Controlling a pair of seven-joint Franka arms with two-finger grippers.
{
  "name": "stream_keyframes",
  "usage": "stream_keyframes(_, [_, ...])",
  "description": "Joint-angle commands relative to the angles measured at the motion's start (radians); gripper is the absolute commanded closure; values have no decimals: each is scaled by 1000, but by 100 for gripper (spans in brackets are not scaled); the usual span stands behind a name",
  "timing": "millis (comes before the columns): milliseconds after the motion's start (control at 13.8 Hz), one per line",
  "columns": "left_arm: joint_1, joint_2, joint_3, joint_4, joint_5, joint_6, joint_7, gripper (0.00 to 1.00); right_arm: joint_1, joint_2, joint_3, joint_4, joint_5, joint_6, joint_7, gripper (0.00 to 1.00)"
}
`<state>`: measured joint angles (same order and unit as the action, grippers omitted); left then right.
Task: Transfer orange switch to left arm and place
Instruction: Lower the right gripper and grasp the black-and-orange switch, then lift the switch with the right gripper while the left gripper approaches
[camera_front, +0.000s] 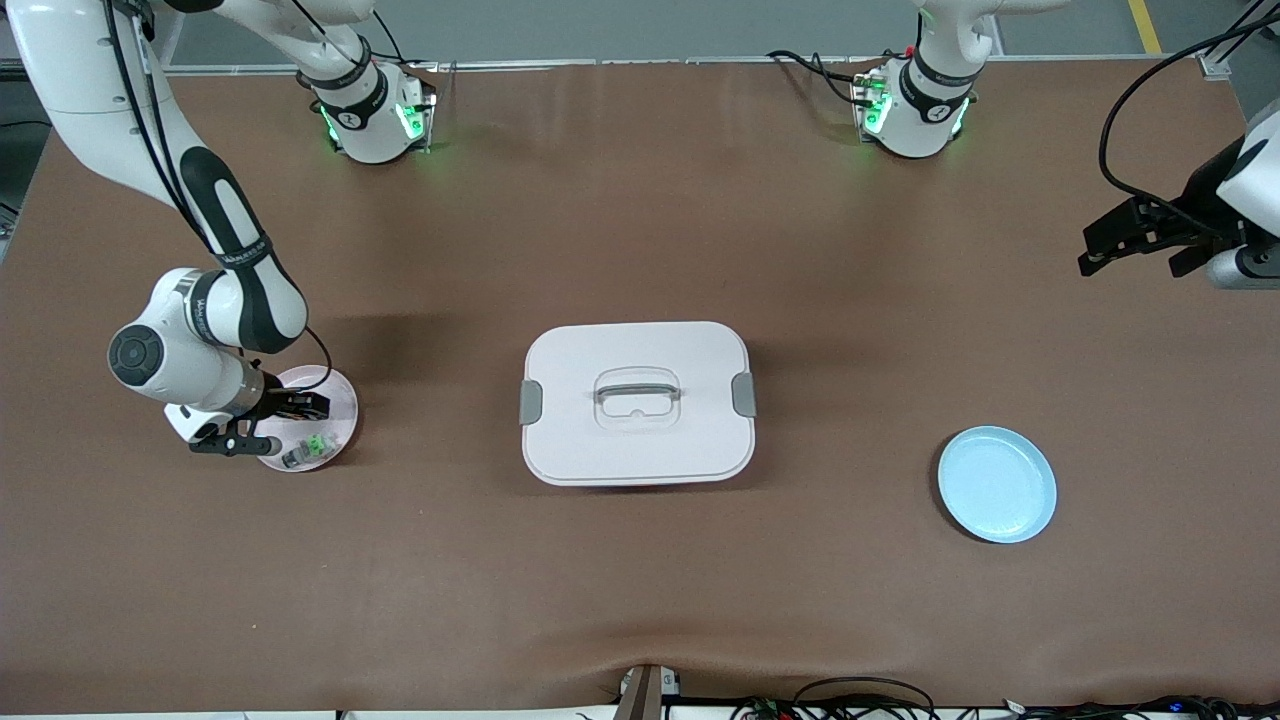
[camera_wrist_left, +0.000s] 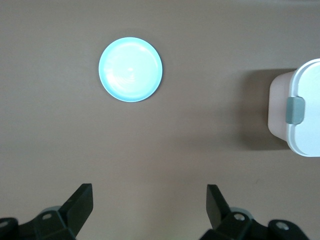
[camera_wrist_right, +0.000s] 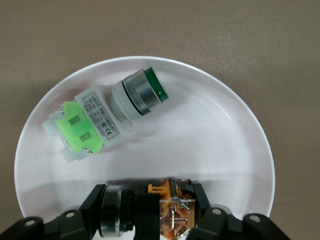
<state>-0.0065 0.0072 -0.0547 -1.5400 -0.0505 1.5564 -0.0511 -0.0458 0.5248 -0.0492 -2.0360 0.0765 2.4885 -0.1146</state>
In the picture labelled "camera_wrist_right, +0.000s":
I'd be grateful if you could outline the orange push button switch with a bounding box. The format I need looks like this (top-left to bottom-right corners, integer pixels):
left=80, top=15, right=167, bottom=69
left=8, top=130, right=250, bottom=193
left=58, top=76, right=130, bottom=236
left=101, top=176, right=201, bottom=240

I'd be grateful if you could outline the pink round plate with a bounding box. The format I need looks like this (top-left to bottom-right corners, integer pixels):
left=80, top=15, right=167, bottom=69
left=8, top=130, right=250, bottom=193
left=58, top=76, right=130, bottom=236
left=13, top=55, right=274, bottom=223

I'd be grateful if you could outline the green push button switch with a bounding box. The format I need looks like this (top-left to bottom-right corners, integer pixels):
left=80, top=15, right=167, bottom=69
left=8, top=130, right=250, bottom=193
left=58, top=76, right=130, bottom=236
left=41, top=66, right=170, bottom=164

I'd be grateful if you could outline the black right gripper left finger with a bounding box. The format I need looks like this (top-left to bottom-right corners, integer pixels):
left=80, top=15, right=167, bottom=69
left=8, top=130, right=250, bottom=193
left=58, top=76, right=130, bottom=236
left=0, top=183, right=106, bottom=240

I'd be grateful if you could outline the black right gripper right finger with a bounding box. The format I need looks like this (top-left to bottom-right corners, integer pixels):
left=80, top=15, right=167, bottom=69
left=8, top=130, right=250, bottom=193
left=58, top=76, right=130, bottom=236
left=189, top=183, right=298, bottom=240

